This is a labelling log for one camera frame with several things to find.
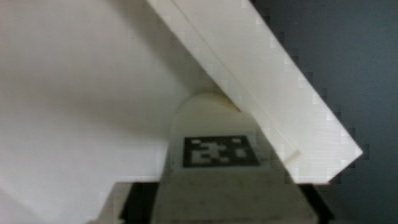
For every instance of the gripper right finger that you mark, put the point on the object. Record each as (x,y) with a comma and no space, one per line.
(318,203)

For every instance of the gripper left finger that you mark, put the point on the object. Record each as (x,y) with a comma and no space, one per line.
(109,216)

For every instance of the white table leg with tag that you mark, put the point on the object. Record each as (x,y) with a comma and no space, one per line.
(224,184)

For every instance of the white square tabletop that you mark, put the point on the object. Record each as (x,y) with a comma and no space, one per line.
(105,62)

